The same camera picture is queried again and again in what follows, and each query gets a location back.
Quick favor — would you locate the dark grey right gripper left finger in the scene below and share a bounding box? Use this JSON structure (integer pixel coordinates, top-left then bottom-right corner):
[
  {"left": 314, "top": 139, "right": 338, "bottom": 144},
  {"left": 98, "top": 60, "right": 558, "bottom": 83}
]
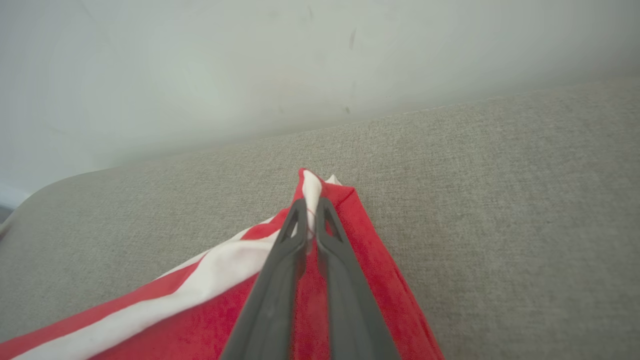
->
[{"left": 220, "top": 198, "right": 308, "bottom": 360}]

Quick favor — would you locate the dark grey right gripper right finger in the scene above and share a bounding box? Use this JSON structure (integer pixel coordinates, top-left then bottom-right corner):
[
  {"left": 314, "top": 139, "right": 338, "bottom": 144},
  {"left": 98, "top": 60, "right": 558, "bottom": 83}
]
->
[{"left": 316, "top": 197, "right": 401, "bottom": 360}]

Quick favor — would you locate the red white striped garment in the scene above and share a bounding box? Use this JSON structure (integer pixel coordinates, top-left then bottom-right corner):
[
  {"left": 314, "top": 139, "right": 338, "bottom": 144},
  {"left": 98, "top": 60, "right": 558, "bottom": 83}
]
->
[{"left": 0, "top": 168, "right": 445, "bottom": 360}]

